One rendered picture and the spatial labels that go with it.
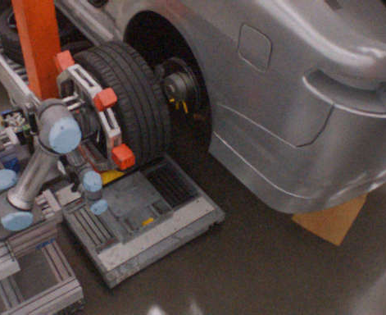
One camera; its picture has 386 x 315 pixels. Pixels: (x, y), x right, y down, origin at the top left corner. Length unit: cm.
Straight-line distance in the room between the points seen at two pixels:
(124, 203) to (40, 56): 98
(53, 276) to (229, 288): 97
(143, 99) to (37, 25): 68
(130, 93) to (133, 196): 89
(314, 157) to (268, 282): 117
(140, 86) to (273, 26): 72
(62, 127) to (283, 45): 82
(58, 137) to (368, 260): 212
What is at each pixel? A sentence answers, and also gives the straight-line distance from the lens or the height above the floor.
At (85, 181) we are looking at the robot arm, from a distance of 206.
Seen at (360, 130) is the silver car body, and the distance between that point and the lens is 193.
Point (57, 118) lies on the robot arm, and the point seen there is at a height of 139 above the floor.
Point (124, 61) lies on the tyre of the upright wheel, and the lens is 237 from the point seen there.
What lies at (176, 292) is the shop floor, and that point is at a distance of 291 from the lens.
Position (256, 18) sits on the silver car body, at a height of 158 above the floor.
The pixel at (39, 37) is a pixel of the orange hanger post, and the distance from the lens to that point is 263.
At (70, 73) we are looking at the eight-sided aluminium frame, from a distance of 242.
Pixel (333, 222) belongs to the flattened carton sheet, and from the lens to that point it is 335.
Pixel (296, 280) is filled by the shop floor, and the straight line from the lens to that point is 307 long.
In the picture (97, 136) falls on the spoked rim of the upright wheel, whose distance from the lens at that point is 275.
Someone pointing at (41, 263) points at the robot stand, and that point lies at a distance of 281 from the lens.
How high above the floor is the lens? 257
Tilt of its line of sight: 45 degrees down
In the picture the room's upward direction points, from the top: 2 degrees counter-clockwise
